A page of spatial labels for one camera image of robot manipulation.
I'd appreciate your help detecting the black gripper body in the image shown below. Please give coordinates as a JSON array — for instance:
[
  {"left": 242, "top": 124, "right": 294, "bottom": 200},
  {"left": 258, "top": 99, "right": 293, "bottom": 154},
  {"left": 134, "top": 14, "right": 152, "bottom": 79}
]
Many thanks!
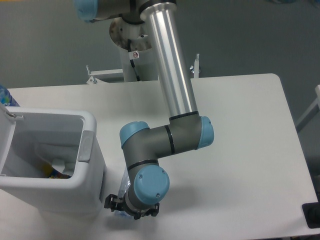
[{"left": 123, "top": 198, "right": 142, "bottom": 220}]

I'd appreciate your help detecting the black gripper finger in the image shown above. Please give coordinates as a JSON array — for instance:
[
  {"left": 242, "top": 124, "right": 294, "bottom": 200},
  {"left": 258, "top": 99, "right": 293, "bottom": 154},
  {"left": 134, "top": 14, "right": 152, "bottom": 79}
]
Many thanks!
[
  {"left": 104, "top": 194, "right": 124, "bottom": 212},
  {"left": 140, "top": 202, "right": 160, "bottom": 217}
]

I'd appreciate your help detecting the crushed clear plastic bottle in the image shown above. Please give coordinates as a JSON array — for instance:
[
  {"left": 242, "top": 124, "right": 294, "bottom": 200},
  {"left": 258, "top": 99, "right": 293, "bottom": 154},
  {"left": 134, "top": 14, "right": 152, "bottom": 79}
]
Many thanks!
[{"left": 114, "top": 168, "right": 134, "bottom": 220}]

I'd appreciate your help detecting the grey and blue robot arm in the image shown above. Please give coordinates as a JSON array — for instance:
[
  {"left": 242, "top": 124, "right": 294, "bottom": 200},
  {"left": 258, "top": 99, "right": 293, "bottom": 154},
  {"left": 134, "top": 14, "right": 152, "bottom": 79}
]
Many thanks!
[{"left": 73, "top": 0, "right": 214, "bottom": 220}]

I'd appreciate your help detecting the white plastic trash can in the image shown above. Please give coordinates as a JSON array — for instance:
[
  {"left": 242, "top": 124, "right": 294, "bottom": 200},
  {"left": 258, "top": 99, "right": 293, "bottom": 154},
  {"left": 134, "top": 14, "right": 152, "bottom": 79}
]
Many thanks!
[{"left": 0, "top": 106, "right": 106, "bottom": 214}]

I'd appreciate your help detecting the blue and yellow snack packet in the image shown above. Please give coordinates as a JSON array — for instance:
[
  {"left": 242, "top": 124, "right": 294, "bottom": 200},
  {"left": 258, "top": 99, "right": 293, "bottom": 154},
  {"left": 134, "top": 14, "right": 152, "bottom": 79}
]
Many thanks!
[{"left": 41, "top": 163, "right": 71, "bottom": 179}]

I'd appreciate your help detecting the blue patterned bottle at edge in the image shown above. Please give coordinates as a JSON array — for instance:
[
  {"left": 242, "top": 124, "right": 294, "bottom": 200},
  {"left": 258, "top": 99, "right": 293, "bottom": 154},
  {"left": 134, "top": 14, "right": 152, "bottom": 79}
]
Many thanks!
[{"left": 0, "top": 84, "right": 20, "bottom": 107}]

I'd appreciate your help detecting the black clamp at table edge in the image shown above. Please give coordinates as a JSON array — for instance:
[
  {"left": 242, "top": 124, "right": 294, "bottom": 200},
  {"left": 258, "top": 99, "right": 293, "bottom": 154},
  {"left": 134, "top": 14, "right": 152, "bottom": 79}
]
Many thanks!
[{"left": 302, "top": 202, "right": 320, "bottom": 229}]

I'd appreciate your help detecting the white left frame bracket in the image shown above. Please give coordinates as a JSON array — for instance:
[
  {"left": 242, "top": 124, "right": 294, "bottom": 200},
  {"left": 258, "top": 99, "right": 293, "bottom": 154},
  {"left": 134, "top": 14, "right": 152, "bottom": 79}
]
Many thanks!
[{"left": 86, "top": 65, "right": 124, "bottom": 85}]

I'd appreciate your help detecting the white upright clamp bracket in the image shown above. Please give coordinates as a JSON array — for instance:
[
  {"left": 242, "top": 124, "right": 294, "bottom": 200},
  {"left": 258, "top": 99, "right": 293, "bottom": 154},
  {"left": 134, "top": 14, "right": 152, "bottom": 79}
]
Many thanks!
[{"left": 189, "top": 53, "right": 201, "bottom": 79}]

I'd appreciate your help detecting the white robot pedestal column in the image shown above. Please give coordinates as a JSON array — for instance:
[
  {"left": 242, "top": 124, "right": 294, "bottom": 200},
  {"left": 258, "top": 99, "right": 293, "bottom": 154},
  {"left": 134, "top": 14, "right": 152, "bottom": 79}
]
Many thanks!
[{"left": 109, "top": 17, "right": 159, "bottom": 82}]

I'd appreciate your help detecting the white frame at right edge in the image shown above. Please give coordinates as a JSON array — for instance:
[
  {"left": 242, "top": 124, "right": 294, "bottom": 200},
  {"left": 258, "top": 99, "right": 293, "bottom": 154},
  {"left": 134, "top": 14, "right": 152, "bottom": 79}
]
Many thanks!
[{"left": 295, "top": 84, "right": 320, "bottom": 133}]

